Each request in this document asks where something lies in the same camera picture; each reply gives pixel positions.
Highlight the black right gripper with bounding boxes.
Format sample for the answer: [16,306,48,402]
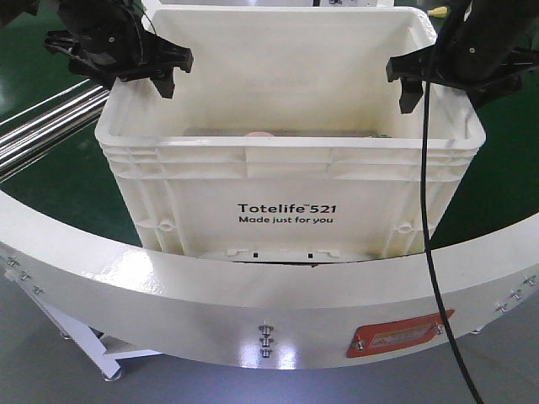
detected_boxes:
[386,1,538,114]

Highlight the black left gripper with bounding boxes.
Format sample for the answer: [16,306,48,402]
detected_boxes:
[44,1,194,98]

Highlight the pink plush peach toy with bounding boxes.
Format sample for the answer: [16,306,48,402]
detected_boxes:
[245,130,274,137]

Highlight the white plastic tote box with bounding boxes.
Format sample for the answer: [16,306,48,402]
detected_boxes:
[95,1,486,263]

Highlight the small yellow plush toy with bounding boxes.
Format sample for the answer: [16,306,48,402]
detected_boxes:
[427,6,449,19]

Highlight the chrome metal roller bars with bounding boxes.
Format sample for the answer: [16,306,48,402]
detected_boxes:
[1,85,109,182]

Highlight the orange warning label plate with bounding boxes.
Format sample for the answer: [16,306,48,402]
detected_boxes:
[346,312,443,359]

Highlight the white conveyor support leg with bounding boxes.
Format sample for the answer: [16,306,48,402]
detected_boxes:
[29,292,160,382]

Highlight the white curved conveyor guard rail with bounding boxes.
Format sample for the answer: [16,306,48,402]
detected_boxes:
[0,187,539,372]

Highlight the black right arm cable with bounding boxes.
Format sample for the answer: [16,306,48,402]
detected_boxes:
[418,79,485,404]

